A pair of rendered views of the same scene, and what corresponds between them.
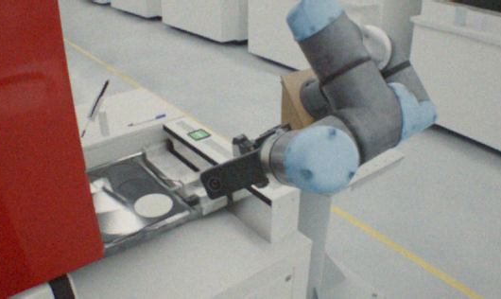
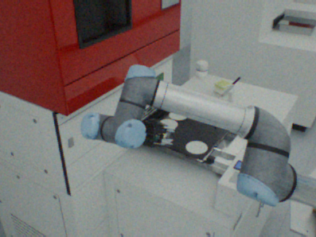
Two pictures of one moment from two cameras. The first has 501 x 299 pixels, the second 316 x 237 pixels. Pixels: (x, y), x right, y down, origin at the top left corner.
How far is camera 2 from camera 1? 1.00 m
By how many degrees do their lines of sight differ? 60
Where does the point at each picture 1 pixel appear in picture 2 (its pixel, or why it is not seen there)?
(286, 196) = (228, 188)
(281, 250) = (212, 215)
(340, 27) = (128, 83)
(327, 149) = (87, 120)
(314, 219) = not seen: outside the picture
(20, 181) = (46, 77)
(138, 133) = not seen: hidden behind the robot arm
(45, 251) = (52, 101)
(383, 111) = (113, 124)
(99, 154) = not seen: hidden behind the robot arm
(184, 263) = (177, 179)
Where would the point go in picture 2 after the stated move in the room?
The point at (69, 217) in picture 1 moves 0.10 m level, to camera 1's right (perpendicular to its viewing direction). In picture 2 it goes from (57, 95) to (60, 109)
